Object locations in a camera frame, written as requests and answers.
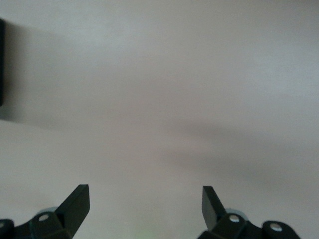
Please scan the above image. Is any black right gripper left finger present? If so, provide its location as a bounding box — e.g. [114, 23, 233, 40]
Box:
[29, 184, 91, 239]

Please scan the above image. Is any black rectangular plastic tray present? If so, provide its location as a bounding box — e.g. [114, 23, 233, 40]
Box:
[0, 18, 5, 108]

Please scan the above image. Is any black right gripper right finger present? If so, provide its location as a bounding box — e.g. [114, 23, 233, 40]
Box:
[198, 185, 261, 239]

